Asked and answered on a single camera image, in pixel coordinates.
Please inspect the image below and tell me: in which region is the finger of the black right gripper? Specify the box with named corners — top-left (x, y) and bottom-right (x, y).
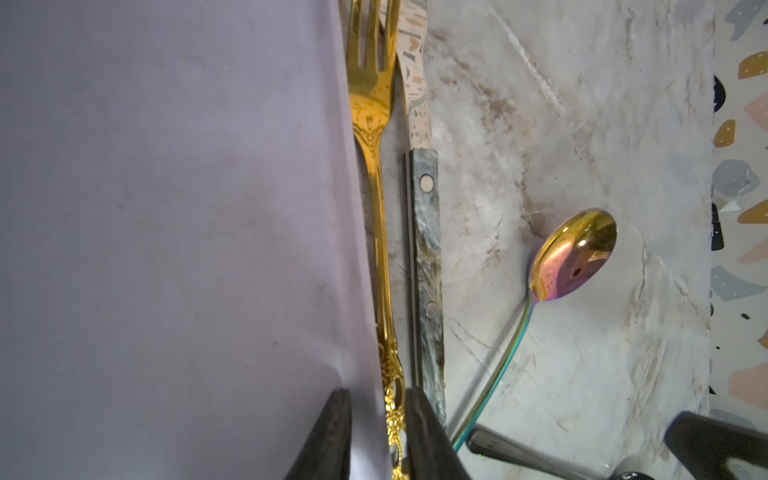
top-left (664, 411), bottom-right (767, 480)

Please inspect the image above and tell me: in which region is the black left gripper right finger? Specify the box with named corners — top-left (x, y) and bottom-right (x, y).
top-left (405, 387), bottom-right (471, 480)

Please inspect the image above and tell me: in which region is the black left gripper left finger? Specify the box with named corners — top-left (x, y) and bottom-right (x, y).
top-left (285, 388), bottom-right (352, 480)

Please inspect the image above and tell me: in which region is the grey marbled handle fork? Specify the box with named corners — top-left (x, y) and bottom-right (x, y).
top-left (396, 1), bottom-right (446, 425)

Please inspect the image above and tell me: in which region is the long black spoon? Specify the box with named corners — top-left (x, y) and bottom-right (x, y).
top-left (466, 426), bottom-right (593, 480)

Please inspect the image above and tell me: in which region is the gold ornate fork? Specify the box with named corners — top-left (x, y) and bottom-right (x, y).
top-left (346, 1), bottom-right (409, 479)

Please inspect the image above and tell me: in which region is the lilac plastic tray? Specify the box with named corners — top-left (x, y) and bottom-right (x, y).
top-left (1, 1), bottom-right (390, 479)

